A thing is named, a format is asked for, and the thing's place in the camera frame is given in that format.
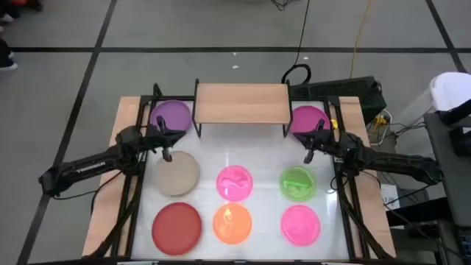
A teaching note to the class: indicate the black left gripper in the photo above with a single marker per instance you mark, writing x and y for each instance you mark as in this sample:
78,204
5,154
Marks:
158,138

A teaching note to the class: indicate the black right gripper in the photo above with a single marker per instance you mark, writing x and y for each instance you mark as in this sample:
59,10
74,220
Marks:
320,141

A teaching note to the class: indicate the magenta opaque plate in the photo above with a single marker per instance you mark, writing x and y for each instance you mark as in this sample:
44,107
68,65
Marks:
303,117

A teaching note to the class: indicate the purple opaque plate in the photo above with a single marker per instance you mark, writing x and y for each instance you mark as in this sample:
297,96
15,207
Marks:
176,112

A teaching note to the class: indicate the beige opaque plate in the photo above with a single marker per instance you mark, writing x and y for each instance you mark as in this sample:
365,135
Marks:
176,176

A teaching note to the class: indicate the translucent pink plate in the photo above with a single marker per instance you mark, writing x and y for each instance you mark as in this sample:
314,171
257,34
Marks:
300,225
234,184

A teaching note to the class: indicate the red opaque plate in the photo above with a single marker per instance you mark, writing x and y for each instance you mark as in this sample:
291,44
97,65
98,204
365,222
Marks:
176,228

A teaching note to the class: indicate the translucent orange plate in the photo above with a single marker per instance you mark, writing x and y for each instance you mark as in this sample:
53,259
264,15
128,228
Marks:
232,224

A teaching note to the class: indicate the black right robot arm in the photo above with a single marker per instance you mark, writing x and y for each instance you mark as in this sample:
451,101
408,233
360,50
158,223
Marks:
397,163

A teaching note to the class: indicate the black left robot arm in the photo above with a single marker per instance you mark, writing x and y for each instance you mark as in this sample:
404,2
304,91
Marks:
84,165

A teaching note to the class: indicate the wooden shelf with black legs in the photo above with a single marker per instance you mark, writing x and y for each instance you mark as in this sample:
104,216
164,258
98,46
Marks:
239,103

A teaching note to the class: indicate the small yellow tag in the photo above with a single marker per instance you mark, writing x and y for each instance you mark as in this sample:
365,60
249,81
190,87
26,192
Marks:
334,123

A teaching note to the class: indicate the black computer case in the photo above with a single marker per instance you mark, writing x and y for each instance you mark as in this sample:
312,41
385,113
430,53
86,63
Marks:
342,92

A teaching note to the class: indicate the yellow power plug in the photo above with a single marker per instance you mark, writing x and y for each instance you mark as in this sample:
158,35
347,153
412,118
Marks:
380,120

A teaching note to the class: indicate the white rounded chair back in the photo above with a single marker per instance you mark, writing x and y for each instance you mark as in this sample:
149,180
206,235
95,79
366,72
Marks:
450,90

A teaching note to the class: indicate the person's shoe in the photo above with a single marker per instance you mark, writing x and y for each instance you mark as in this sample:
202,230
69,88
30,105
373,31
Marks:
6,62
9,11

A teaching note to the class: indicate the black metal rig frame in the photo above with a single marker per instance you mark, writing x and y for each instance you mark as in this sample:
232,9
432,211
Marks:
173,98

